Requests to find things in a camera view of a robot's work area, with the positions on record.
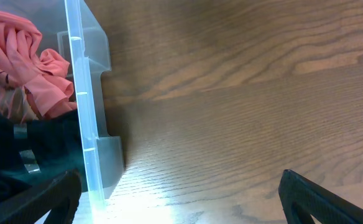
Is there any pink printed t-shirt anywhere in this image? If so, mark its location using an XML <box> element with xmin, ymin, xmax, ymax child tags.
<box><xmin>0</xmin><ymin>11</ymin><xmax>77</xmax><ymax>119</ymax></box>

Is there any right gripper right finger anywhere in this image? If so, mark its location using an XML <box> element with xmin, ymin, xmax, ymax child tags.
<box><xmin>278</xmin><ymin>169</ymin><xmax>363</xmax><ymax>224</ymax></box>

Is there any dark navy cloth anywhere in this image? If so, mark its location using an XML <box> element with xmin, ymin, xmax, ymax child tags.
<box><xmin>0</xmin><ymin>110</ymin><xmax>88</xmax><ymax>203</ymax></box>

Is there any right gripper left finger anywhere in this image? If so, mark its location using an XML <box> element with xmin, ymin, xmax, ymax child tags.
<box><xmin>0</xmin><ymin>169</ymin><xmax>82</xmax><ymax>224</ymax></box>

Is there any clear plastic storage bin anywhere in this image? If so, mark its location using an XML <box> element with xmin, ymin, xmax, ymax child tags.
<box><xmin>0</xmin><ymin>0</ymin><xmax>124</xmax><ymax>223</ymax></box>

